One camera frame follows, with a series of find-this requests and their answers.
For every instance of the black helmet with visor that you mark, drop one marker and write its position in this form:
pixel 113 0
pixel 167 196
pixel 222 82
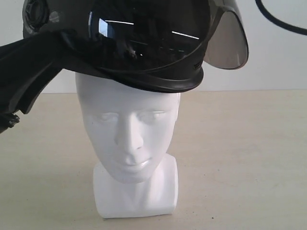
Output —
pixel 152 45

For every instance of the white mannequin head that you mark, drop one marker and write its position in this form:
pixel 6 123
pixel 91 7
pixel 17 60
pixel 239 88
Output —
pixel 130 131

